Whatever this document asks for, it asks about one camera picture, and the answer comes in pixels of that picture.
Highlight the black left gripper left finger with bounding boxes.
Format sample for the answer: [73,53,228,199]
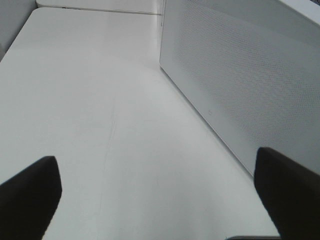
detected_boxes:
[0,156,62,240]

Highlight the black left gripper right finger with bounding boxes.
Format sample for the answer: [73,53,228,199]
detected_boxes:
[254,147,320,240]

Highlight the white microwave door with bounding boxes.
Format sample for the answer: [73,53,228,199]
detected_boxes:
[160,0,320,173]

